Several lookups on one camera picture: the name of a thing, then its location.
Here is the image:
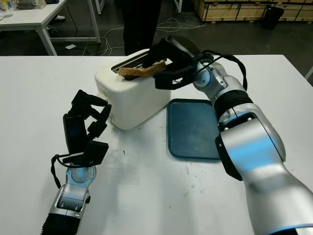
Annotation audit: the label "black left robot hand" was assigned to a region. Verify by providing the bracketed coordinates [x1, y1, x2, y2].
[63, 89, 112, 157]

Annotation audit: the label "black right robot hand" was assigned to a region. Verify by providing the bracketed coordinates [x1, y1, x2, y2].
[143, 35, 201, 74]

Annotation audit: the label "brown toast bread slice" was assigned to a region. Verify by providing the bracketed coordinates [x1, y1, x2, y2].
[118, 60, 167, 80]

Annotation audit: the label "white two-slot toaster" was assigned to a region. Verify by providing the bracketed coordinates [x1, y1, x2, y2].
[94, 48, 172, 131]

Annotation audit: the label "dark teal plastic tray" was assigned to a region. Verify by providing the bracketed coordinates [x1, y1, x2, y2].
[166, 98, 221, 161]

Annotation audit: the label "wooden crates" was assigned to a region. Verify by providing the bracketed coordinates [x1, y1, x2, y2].
[191, 0, 313, 23]

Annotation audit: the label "black trash bin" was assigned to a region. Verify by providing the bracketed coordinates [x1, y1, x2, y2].
[261, 6, 285, 31]

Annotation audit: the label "white background desk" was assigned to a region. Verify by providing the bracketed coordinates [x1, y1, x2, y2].
[0, 0, 102, 56]

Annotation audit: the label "white cable on floor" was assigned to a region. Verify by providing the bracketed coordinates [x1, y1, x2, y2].
[82, 16, 204, 56]

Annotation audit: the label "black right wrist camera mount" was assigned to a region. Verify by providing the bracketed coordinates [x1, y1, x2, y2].
[153, 55, 204, 90]

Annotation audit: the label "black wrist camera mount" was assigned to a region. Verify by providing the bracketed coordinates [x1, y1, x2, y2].
[62, 141, 109, 167]
[153, 55, 204, 90]

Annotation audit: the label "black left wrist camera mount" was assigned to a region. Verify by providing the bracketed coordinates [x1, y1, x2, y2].
[62, 141, 109, 167]

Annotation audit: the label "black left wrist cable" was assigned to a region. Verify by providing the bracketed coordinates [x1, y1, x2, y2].
[50, 153, 74, 189]

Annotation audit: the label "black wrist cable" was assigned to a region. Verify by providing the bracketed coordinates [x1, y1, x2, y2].
[195, 50, 248, 92]
[50, 153, 74, 189]

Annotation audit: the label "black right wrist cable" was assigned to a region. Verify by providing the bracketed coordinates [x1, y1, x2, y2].
[195, 50, 248, 92]

